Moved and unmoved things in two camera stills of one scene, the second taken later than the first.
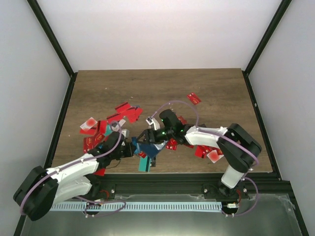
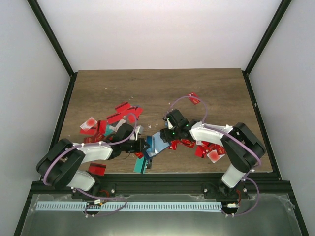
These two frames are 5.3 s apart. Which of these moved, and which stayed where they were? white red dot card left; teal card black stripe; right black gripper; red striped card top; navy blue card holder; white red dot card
Moved: navy blue card holder; teal card black stripe; right black gripper
Stayed: white red dot card left; red striped card top; white red dot card
